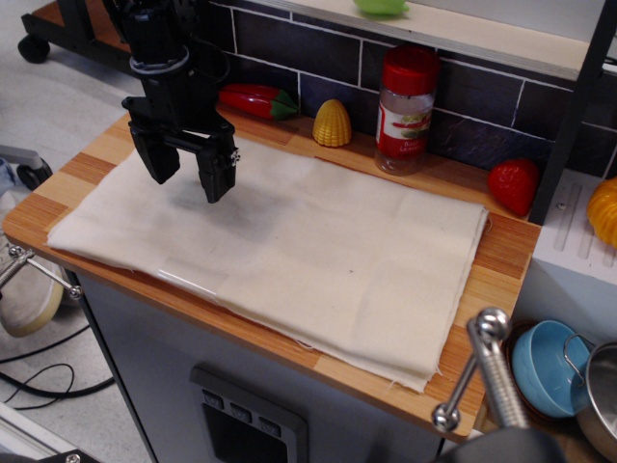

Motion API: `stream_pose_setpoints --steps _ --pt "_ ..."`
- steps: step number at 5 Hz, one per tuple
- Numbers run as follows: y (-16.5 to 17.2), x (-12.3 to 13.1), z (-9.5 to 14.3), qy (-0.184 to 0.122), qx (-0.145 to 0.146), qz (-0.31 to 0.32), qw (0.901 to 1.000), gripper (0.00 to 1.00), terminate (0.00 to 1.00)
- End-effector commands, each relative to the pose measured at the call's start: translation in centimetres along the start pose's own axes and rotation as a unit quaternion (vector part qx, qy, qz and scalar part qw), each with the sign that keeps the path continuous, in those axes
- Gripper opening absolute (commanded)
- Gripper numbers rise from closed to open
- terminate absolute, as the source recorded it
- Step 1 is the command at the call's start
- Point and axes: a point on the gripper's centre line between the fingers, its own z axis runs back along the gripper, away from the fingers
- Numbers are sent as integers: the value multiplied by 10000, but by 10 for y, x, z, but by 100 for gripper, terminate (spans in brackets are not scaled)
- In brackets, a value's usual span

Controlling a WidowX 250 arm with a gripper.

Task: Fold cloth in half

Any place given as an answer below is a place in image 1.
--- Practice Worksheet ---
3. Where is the steel pot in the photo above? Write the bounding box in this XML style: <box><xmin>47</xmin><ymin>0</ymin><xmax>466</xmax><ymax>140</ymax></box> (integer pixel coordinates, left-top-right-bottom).
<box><xmin>563</xmin><ymin>334</ymin><xmax>616</xmax><ymax>462</ymax></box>

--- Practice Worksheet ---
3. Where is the red toy chili pepper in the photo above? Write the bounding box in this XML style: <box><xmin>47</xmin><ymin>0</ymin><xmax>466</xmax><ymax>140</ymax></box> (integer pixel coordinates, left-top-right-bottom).
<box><xmin>219</xmin><ymin>83</ymin><xmax>299</xmax><ymax>121</ymax></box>

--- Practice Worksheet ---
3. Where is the left metal clamp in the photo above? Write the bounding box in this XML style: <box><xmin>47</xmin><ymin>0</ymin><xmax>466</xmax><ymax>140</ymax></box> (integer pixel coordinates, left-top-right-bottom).
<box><xmin>0</xmin><ymin>245</ymin><xmax>83</xmax><ymax>300</ymax></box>

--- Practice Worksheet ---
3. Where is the beige wooden shelf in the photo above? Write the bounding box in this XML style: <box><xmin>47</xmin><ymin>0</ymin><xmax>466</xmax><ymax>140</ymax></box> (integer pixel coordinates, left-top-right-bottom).
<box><xmin>212</xmin><ymin>1</ymin><xmax>591</xmax><ymax>84</ymax></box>

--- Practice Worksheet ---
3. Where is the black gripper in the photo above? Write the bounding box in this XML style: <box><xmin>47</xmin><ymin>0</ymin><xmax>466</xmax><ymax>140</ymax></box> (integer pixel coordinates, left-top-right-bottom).
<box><xmin>122</xmin><ymin>53</ymin><xmax>239</xmax><ymax>204</ymax></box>

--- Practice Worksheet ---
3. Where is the white toy sink unit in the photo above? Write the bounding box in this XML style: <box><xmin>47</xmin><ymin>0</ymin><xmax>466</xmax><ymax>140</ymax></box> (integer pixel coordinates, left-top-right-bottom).
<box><xmin>514</xmin><ymin>170</ymin><xmax>616</xmax><ymax>343</ymax></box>

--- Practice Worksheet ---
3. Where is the blue plastic bowl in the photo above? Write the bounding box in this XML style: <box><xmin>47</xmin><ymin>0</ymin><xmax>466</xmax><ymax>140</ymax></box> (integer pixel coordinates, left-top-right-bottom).
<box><xmin>511</xmin><ymin>320</ymin><xmax>593</xmax><ymax>419</ymax></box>

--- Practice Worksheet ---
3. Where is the black wheeled cart base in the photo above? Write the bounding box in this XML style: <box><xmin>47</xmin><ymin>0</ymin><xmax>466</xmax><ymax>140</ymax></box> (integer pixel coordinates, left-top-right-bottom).
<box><xmin>18</xmin><ymin>1</ymin><xmax>131</xmax><ymax>74</ymax></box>

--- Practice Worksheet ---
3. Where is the black vertical post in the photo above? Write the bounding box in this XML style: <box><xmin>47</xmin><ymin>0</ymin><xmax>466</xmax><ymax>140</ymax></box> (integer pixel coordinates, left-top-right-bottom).
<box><xmin>528</xmin><ymin>0</ymin><xmax>616</xmax><ymax>226</ymax></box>

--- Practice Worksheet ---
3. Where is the cream folded cloth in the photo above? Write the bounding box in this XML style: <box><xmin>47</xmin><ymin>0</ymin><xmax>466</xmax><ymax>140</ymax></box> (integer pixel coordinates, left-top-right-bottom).
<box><xmin>48</xmin><ymin>140</ymin><xmax>488</xmax><ymax>392</ymax></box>

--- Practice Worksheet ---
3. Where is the yellow toy pepper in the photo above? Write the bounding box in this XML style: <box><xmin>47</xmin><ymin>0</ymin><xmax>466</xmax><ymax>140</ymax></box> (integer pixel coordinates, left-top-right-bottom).
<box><xmin>586</xmin><ymin>177</ymin><xmax>617</xmax><ymax>248</ymax></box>

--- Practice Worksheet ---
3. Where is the yellow toy corn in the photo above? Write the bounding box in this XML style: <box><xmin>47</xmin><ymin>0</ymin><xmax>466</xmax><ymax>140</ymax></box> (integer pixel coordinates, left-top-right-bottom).
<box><xmin>312</xmin><ymin>99</ymin><xmax>353</xmax><ymax>148</ymax></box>

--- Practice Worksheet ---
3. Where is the red toy strawberry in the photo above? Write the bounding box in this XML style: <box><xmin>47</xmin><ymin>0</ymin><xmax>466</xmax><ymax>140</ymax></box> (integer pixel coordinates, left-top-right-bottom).
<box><xmin>487</xmin><ymin>158</ymin><xmax>540</xmax><ymax>217</ymax></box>

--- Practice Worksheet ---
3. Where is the grey toy oven cabinet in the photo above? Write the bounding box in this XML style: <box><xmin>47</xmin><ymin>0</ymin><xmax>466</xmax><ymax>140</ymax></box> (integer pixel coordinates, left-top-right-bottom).
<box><xmin>70</xmin><ymin>274</ymin><xmax>444</xmax><ymax>462</ymax></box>

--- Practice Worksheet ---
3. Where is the green toy vegetable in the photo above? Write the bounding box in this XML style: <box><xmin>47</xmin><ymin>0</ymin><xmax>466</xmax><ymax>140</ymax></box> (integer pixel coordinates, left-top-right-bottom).
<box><xmin>353</xmin><ymin>0</ymin><xmax>410</xmax><ymax>15</ymax></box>

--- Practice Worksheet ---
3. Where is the red-capped spice jar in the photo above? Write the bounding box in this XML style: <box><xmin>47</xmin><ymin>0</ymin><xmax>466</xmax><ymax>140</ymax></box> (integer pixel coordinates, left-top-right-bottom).
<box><xmin>375</xmin><ymin>45</ymin><xmax>441</xmax><ymax>176</ymax></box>

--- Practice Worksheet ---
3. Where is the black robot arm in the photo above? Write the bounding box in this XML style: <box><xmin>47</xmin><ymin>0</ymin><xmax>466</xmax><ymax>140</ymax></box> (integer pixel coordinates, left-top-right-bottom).
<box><xmin>105</xmin><ymin>1</ymin><xmax>239</xmax><ymax>204</ymax></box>

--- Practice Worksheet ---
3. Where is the black floor cable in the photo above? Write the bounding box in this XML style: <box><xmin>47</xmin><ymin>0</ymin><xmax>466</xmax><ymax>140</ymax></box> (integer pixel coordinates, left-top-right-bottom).
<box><xmin>0</xmin><ymin>323</ymin><xmax>116</xmax><ymax>411</ymax></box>

